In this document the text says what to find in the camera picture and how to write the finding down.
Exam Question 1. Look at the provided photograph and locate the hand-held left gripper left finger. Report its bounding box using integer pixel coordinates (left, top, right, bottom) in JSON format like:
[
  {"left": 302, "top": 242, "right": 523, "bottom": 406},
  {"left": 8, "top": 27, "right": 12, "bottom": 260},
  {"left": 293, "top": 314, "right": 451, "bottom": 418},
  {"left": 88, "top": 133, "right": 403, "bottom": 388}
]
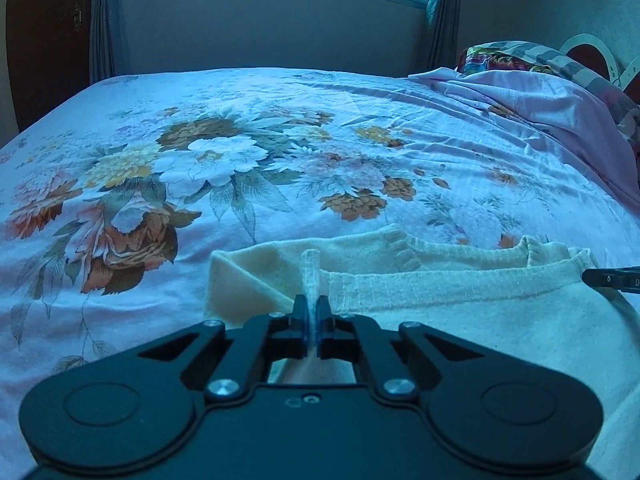
[{"left": 100, "top": 294, "right": 310, "bottom": 402}]

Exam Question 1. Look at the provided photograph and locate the striped floral pillow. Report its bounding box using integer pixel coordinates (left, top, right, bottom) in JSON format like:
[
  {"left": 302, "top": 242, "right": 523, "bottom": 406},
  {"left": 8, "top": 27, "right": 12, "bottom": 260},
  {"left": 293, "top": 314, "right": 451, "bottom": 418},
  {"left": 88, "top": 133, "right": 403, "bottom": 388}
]
[{"left": 457, "top": 40, "right": 640, "bottom": 143}]

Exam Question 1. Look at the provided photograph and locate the red and white headboard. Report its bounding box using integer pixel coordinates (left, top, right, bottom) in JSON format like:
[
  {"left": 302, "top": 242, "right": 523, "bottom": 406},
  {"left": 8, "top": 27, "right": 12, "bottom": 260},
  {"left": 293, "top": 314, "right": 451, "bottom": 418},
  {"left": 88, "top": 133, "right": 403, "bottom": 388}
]
[{"left": 560, "top": 33, "right": 640, "bottom": 96}]

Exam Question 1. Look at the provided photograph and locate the cream knit sweater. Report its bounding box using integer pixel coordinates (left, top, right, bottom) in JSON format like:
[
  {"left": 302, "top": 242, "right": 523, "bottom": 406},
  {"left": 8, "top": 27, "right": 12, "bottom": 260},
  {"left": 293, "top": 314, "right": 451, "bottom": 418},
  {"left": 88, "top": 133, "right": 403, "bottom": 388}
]
[{"left": 205, "top": 225, "right": 640, "bottom": 411}]

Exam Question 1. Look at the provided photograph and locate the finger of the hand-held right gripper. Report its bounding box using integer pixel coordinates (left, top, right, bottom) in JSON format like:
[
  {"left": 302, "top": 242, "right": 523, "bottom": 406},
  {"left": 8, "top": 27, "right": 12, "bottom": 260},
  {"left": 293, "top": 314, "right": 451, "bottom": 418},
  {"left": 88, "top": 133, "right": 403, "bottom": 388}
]
[{"left": 582, "top": 267, "right": 640, "bottom": 293}]

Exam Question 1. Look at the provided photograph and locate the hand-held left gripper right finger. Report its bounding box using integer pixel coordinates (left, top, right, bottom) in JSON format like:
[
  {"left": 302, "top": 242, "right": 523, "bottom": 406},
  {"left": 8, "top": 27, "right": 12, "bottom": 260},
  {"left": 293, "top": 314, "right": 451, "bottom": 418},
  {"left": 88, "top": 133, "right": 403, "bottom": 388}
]
[{"left": 316, "top": 296, "right": 503, "bottom": 402}]

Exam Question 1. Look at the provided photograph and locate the pink blanket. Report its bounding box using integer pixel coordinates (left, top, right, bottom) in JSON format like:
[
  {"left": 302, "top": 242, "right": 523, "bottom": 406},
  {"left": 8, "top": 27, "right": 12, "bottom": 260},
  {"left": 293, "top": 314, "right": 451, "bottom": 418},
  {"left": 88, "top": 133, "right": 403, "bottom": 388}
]
[{"left": 407, "top": 67, "right": 640, "bottom": 206}]

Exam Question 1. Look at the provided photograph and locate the dark wooden door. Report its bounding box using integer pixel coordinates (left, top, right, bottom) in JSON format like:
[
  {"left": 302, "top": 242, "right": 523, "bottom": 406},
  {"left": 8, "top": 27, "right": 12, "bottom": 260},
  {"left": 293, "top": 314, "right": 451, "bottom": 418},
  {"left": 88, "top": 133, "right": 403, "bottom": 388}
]
[{"left": 5, "top": 0, "right": 94, "bottom": 132}]

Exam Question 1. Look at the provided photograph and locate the grey curtain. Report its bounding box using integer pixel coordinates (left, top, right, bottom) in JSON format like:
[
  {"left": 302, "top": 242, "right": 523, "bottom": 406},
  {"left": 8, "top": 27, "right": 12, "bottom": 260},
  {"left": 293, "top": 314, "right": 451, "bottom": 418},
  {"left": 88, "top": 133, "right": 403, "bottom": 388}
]
[
  {"left": 425, "top": 0, "right": 469, "bottom": 69},
  {"left": 90, "top": 0, "right": 132, "bottom": 84}
]

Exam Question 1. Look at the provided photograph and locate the floral bed sheet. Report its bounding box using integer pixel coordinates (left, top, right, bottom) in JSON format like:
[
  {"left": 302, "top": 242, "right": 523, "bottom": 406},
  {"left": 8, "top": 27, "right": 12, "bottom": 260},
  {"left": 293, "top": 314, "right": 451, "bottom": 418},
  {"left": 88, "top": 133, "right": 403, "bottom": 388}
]
[{"left": 0, "top": 67, "right": 640, "bottom": 480}]

